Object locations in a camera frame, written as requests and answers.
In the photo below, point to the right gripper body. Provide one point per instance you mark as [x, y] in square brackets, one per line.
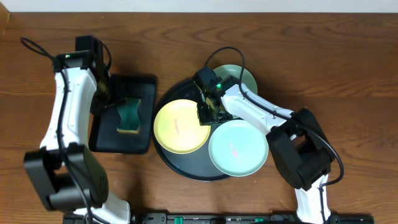
[210, 114]

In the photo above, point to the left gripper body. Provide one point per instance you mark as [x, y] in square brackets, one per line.
[101, 101]

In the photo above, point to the green sponge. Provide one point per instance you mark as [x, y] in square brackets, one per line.
[130, 120]

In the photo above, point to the yellow plate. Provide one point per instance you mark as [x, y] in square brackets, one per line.
[177, 127]

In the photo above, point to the light green plate front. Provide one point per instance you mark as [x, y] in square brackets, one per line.
[238, 149]

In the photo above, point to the light green plate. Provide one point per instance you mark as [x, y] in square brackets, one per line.
[230, 75]
[238, 149]

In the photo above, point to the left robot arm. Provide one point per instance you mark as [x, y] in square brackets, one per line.
[65, 174]

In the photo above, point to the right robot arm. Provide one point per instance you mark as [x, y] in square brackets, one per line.
[300, 149]

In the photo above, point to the black rectangular tray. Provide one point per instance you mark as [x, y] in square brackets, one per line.
[104, 136]

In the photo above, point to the round black tray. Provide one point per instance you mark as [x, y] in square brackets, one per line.
[196, 165]

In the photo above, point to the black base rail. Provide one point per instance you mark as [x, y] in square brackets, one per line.
[163, 218]

